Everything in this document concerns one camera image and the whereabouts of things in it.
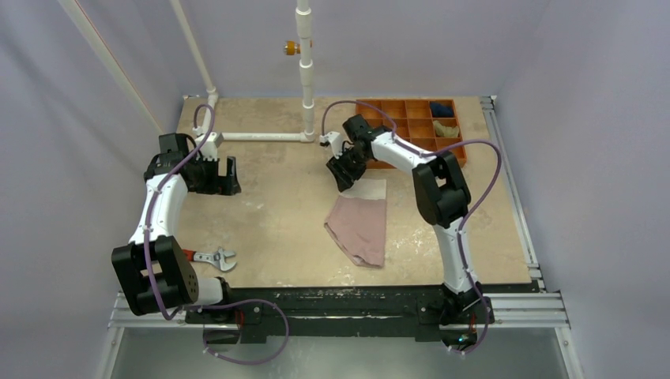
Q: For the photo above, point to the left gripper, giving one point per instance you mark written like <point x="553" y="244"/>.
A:
<point x="219" y="185"/>

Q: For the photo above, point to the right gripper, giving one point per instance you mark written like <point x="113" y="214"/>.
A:
<point x="349" y="161"/>

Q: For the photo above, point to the pink and white underwear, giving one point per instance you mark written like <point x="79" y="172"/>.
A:
<point x="357" y="222"/>

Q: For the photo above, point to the orange compartment tray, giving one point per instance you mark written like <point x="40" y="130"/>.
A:
<point x="413" y="119"/>

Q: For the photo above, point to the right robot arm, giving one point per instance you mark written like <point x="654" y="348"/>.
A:
<point x="442" y="195"/>

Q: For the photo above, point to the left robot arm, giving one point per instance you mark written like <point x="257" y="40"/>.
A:
<point x="153" y="270"/>

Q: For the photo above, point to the rolled olive cloth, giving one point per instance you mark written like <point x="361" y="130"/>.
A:
<point x="445" y="131"/>

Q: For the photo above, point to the rolled blue cloth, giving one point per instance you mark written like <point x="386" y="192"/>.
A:
<point x="440" y="110"/>

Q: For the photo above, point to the orange yellow valve knob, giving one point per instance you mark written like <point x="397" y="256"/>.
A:
<point x="292" y="48"/>

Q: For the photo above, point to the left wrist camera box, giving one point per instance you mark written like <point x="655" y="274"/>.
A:
<point x="209" y="143"/>

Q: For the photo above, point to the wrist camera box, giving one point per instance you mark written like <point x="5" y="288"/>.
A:
<point x="209" y="143"/>
<point x="333" y="140"/>

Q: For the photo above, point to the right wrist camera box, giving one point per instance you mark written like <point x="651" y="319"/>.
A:
<point x="333" y="140"/>

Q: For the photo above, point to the white PVC pipe frame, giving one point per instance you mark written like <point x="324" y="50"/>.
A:
<point x="235" y="49"/>

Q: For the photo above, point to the adjustable wrench red handle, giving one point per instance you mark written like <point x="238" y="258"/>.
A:
<point x="219" y="258"/>

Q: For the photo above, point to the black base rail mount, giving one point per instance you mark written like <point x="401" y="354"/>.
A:
<point x="426" y="313"/>

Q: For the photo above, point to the aluminium frame rails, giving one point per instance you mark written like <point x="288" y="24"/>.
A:
<point x="515" y="310"/>

